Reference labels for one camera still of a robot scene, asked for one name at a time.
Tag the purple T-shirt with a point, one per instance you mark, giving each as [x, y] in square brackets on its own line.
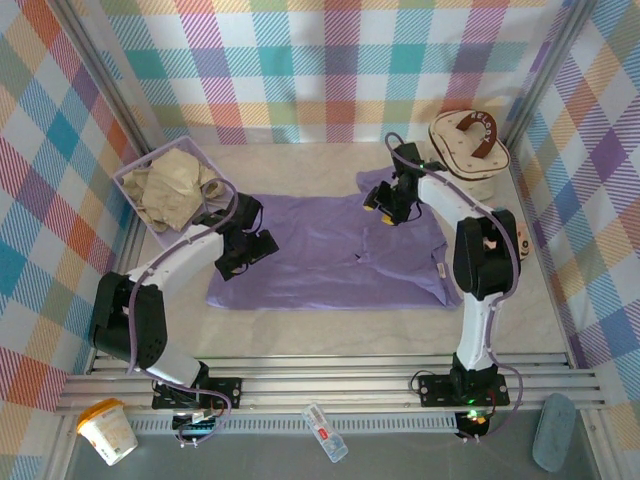
[320, 255]

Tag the beige trousers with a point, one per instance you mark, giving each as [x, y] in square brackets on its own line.
[170, 190]

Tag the lavender plastic basket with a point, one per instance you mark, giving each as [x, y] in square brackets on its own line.
[131, 167]

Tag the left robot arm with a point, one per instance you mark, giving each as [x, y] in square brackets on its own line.
[145, 320]

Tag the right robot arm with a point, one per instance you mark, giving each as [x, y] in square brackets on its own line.
[480, 320]

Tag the clear plastic labelled packet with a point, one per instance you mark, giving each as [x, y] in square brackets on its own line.
[325, 432]

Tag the white orange yogurt cup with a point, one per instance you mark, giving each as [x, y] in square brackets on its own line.
[107, 435]

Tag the blue-grey pouch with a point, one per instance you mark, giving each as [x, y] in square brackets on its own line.
[552, 435]

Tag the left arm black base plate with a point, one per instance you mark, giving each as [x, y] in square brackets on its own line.
[225, 392]

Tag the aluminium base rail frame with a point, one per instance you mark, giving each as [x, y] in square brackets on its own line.
[325, 382]

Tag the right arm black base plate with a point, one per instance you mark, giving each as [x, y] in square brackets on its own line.
[435, 390]

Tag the aluminium frame post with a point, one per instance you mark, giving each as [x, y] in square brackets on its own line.
[107, 75]
[548, 75]

